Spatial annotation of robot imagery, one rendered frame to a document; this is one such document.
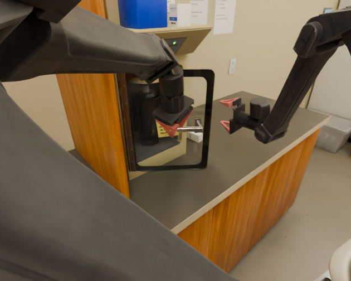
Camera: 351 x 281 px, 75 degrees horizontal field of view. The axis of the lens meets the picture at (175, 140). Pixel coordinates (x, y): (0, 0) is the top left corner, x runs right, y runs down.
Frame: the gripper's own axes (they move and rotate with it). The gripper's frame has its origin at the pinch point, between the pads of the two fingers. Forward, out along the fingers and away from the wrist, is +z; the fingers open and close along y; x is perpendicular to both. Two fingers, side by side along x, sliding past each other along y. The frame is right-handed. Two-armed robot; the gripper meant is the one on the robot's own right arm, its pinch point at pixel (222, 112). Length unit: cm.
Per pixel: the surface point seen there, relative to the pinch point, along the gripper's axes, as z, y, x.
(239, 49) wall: 57, 2, -88
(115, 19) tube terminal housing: 10, 41, 34
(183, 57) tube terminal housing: 11.0, 24.1, 9.2
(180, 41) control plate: 2.3, 31.7, 16.9
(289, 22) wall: 58, 9, -162
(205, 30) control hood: -0.5, 33.4, 7.7
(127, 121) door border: 9.3, 9.7, 38.8
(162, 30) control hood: -1.5, 36.6, 25.9
